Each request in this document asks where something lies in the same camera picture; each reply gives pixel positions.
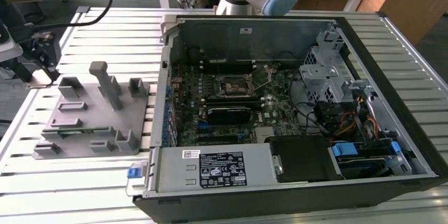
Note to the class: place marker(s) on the RAM slot white latch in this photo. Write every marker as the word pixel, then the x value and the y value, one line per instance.
pixel 227 68

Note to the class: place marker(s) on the grey power supply unit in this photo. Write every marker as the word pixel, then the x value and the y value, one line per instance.
pixel 171 171

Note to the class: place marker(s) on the RAM slot black latch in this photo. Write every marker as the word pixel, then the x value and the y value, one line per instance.
pixel 231 99
pixel 227 71

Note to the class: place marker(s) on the green RAM stick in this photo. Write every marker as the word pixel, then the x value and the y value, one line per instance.
pixel 232 105
pixel 87 130

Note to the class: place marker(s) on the green motherboard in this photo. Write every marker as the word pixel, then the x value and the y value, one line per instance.
pixel 283 90

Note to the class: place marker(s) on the black graphics card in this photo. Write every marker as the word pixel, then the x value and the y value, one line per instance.
pixel 230 117

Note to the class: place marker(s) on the white case wall sticker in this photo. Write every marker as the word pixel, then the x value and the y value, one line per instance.
pixel 246 30

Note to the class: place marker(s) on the blue case latch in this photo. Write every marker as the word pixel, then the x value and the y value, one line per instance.
pixel 136 173

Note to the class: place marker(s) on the grey parts rack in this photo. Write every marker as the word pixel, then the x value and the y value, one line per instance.
pixel 104 121

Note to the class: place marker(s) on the blue expansion slot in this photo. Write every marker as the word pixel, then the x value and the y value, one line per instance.
pixel 203 124

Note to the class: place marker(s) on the hard disk in blue carrier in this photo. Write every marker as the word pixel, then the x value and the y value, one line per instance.
pixel 344 150

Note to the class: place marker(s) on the wooden cabinet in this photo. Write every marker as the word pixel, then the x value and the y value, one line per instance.
pixel 412 3

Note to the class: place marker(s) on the black open PC case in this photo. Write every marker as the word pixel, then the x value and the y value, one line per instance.
pixel 244 208

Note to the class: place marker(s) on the black mesh wastebasket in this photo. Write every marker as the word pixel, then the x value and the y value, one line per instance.
pixel 36 14

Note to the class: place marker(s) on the grey case release latch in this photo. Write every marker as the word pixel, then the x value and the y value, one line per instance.
pixel 168 22

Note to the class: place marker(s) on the black plastic shroud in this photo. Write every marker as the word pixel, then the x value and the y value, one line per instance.
pixel 300 155

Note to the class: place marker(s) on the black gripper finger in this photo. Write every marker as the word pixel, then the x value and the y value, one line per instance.
pixel 47 51
pixel 24 72

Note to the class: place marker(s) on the silver chipset heat sink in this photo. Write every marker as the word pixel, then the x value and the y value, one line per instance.
pixel 266 134

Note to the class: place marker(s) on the silver drive cage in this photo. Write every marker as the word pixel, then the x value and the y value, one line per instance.
pixel 320 74

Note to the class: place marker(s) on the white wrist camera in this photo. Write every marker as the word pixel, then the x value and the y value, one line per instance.
pixel 8 43

